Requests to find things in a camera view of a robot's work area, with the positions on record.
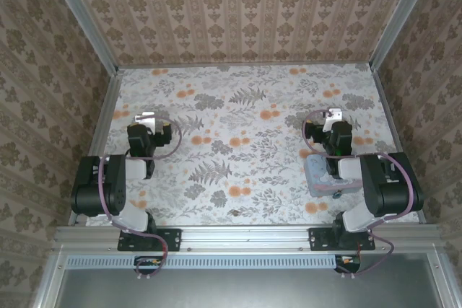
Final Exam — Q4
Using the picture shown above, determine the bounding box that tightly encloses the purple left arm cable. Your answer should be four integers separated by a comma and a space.
96, 115, 183, 281

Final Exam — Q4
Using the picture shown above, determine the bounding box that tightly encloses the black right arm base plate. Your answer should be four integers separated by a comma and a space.
308, 227, 377, 252

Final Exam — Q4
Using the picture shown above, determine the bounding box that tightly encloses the aluminium front rail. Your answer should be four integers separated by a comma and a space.
53, 224, 448, 253

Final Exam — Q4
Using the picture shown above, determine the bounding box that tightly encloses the light blue cartoon print box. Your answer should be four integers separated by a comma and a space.
304, 154, 362, 198

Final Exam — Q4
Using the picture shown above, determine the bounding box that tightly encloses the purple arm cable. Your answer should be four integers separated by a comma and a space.
301, 109, 417, 281
96, 115, 183, 281

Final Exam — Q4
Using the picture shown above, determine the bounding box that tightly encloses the aluminium corner post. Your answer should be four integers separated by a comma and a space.
42, 0, 120, 73
368, 0, 440, 71

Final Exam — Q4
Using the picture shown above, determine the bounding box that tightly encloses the grey metal sheet panel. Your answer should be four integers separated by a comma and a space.
57, 267, 445, 308

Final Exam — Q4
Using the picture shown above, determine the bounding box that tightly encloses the slotted grey cable duct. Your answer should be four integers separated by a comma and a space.
66, 254, 362, 270

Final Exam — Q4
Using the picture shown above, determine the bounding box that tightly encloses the aluminium back rail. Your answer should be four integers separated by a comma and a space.
117, 63, 373, 69

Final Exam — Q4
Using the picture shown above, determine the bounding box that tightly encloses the black connector board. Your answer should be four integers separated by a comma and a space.
134, 255, 164, 276
334, 254, 362, 273

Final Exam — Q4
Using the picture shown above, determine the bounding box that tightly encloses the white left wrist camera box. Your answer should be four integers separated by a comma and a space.
134, 112, 157, 133

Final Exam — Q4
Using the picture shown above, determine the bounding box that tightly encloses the aluminium side rail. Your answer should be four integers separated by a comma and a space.
68, 68, 123, 226
370, 64, 429, 224

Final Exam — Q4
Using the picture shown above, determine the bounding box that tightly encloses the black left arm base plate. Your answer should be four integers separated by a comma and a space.
118, 227, 182, 252

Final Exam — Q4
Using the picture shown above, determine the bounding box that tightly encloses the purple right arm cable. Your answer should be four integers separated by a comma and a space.
301, 109, 417, 281

